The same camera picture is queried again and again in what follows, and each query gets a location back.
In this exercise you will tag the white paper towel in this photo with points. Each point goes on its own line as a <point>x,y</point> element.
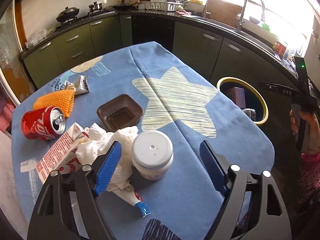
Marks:
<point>99,143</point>

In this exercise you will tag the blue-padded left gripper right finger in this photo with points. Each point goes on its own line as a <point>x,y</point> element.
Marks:
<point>253,207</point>

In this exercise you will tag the orange foam fruit net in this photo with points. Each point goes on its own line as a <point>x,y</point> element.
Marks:
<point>63,99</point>

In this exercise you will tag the red white milk carton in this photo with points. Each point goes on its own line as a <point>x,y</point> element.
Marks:
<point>62,155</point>

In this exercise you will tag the black gas stove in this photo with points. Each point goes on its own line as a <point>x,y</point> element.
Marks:
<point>94,9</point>

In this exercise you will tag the brown plastic food tray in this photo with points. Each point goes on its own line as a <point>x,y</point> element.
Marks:
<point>119,113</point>

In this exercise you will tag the black wok with lid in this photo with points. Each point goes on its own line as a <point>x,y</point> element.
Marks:
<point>67,14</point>

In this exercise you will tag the red box on counter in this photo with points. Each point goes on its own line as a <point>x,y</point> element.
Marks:
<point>279,48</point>

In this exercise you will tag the yellow-rimmed trash bin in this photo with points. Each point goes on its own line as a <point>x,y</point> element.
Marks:
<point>246,97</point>

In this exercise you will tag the blue star-print tablecloth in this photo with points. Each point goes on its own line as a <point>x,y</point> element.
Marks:
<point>188,109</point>

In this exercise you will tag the crumpled silver snack wrapper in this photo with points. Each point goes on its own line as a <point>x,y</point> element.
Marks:
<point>79,86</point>

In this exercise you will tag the wooden cutting board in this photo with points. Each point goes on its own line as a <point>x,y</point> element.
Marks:
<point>223,12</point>

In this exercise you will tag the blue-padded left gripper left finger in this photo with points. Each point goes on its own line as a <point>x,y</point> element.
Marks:
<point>53,218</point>

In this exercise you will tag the pink patterned sleeve forearm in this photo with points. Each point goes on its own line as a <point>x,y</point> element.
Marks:
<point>309,176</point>

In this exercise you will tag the white tube blue cap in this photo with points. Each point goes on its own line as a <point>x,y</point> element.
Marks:
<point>131,196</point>

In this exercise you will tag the white dish rack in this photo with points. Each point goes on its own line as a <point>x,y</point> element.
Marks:
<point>160,5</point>

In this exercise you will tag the red crushed cola can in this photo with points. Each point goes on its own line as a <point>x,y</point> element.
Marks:
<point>45,123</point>

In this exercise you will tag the white lidded plastic jar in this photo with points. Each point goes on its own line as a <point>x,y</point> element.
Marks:
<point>152,154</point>

